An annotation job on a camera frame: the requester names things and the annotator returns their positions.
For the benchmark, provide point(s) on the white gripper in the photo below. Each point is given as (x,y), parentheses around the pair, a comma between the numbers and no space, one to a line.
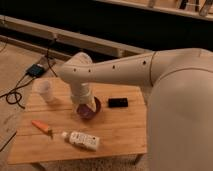
(81,93)

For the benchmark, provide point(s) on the orange pepper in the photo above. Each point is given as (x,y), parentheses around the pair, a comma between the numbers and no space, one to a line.
(45,128)

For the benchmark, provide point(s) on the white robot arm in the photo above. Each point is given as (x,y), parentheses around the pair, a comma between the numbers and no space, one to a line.
(180,106)

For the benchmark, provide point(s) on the dark ceramic bowl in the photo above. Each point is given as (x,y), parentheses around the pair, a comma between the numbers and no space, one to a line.
(85,112)

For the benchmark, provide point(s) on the small black box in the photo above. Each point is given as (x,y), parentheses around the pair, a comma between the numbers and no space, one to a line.
(117,102)

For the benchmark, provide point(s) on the long wooden beam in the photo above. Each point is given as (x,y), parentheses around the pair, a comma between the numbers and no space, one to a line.
(71,38)

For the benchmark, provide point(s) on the wooden table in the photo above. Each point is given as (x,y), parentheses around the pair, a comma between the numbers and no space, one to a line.
(122,130)

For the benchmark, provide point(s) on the black power adapter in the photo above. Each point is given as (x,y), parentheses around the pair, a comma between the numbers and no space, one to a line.
(35,71)

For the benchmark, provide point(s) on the white plastic bottle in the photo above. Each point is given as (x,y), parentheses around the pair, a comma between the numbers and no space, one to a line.
(82,140)

